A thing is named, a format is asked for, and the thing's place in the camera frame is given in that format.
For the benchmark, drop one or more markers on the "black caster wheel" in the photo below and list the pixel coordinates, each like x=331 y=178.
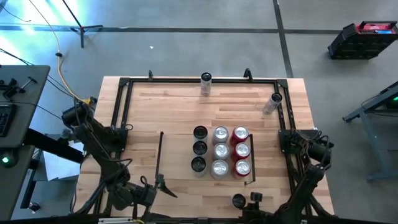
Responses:
x=33 y=207

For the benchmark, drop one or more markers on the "red Coca-Cola Zero can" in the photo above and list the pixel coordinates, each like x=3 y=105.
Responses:
x=242 y=151
x=239 y=134
x=242 y=168

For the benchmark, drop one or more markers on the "black frame clamp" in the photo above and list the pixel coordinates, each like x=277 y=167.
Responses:
x=150 y=75
x=247 y=74

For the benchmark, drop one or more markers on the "black desk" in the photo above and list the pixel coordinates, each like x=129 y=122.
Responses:
x=28 y=102
x=12 y=186

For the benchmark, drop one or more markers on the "black clamp tools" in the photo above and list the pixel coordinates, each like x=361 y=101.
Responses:
x=14 y=88

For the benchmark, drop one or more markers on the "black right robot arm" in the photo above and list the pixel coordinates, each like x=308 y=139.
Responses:
x=311 y=180

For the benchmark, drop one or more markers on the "wooden shelf with black legs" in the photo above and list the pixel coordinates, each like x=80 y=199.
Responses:
x=177 y=158

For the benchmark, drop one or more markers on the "black toolbox with red lid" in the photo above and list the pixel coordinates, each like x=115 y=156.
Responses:
x=357 y=46

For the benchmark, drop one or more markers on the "black metal table frame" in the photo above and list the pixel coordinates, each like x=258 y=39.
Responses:
x=217 y=80

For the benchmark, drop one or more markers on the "black device with green light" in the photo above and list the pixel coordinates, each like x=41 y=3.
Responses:
x=394 y=101

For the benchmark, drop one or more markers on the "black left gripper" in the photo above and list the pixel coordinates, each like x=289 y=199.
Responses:
x=149 y=194

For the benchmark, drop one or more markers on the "black keyboard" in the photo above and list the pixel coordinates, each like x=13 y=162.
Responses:
x=4 y=119

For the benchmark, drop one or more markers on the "silver aluminium bracket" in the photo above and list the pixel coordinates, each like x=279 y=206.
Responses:
x=115 y=221
x=289 y=221

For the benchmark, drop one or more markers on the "white paper sheet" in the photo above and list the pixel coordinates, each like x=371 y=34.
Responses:
x=59 y=165

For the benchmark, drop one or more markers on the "black computer mouse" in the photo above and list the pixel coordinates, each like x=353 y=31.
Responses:
x=7 y=160

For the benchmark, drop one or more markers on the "black diagonal desk beam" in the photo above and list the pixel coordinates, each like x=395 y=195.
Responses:
x=53 y=146

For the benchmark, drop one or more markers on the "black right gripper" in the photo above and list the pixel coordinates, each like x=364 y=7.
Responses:
x=261 y=216

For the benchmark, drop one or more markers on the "grey metal table frame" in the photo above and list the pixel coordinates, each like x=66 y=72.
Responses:
x=368 y=137

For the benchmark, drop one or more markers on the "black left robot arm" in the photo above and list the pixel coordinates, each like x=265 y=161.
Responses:
x=93 y=137

